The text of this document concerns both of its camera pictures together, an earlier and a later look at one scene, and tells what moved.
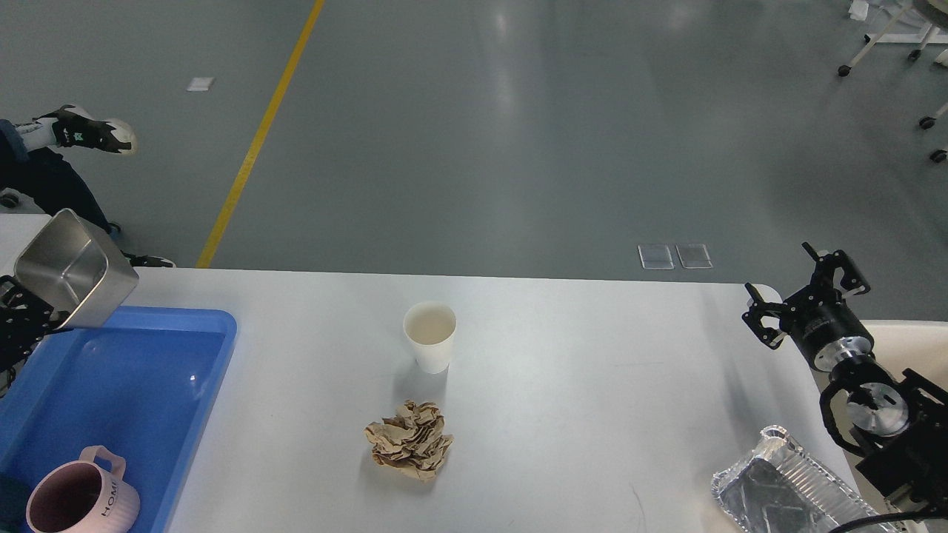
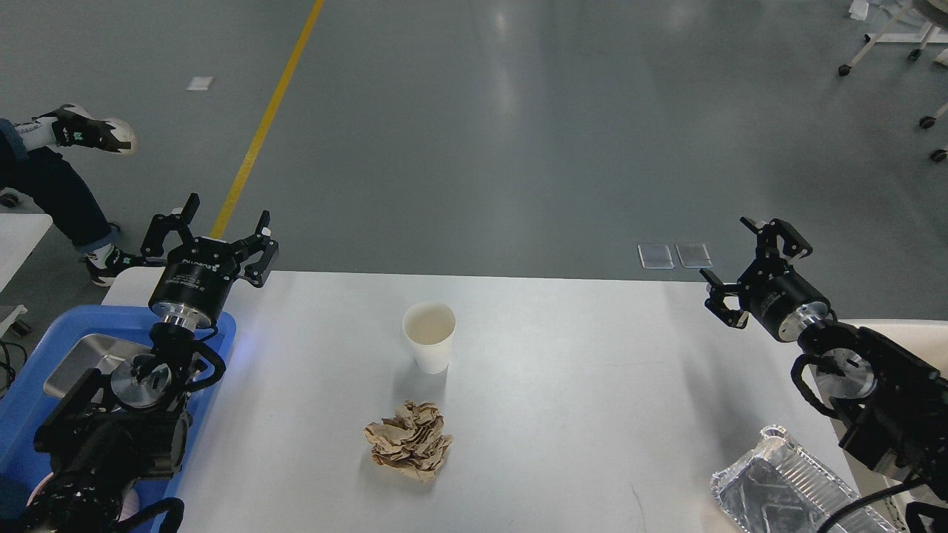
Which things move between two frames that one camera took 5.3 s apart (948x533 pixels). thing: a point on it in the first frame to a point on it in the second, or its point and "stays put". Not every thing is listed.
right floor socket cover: x=694 y=255 stays put
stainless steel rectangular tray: x=78 y=272 to x=89 y=352
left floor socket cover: x=655 y=257 stays put
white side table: x=16 y=229 stays put
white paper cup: x=429 y=327 stays put
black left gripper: x=24 y=316 to x=195 y=280
